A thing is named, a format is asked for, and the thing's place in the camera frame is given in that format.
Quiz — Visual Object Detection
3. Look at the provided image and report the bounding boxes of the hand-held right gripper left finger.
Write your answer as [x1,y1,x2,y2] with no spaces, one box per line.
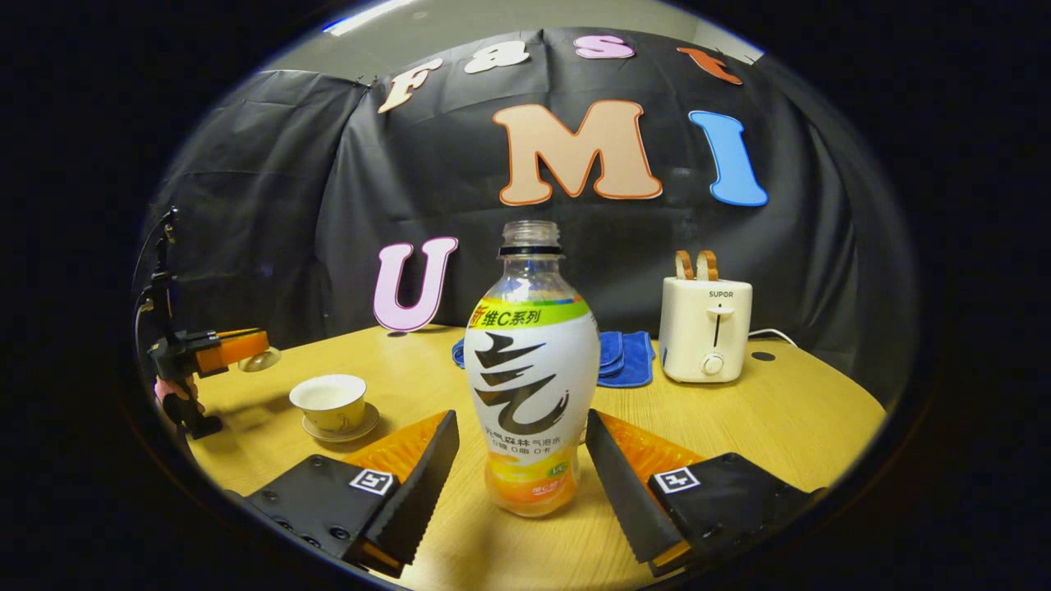
[246,410,461,578]

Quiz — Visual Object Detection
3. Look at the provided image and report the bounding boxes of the white teacup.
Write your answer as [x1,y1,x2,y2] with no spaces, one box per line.
[289,374,368,433]

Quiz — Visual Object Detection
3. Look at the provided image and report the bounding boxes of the black backdrop cloth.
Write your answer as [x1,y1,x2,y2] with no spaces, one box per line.
[135,26,920,403]

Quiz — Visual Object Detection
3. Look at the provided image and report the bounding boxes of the clear water bottle white label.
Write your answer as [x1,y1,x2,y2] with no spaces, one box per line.
[464,220,601,518]

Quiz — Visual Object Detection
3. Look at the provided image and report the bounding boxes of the folded blue towel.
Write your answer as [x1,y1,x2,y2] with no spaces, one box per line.
[452,331,656,388]

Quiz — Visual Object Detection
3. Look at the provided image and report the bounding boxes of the white saucer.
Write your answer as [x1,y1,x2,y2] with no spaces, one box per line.
[301,402,381,444]

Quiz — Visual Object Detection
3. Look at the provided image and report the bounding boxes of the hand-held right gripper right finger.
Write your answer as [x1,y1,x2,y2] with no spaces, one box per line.
[585,410,826,578]

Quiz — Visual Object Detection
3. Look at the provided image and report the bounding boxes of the white toaster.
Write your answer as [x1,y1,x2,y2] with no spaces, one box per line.
[659,277,753,384]

